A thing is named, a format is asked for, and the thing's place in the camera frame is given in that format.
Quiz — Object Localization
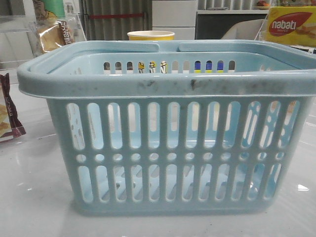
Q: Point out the packaged bread with brown label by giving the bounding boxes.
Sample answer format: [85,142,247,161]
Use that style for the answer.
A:
[37,20,75,53]

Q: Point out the light blue plastic basket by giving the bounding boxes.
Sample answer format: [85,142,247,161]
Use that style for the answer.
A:
[17,40,316,215]

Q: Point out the colourful rubik's cube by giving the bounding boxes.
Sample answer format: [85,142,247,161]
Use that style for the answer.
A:
[194,60,224,73]

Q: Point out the yellow popcorn paper cup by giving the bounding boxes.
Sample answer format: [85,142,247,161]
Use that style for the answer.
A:
[127,30,175,40]

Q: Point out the white cabinet in background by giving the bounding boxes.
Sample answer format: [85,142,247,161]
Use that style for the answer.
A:
[152,0,198,40]

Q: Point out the white chair in background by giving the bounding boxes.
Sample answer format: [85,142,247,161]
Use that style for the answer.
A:
[221,19,266,40]

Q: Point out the brown snack packet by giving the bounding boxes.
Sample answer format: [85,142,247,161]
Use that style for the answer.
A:
[0,73,26,143]

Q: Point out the clear acrylic display shelf left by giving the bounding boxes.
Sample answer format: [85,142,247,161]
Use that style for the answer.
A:
[0,14,86,70]

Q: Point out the yellow nabati wafer box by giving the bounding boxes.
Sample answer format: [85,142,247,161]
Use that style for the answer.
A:
[265,6,316,47]

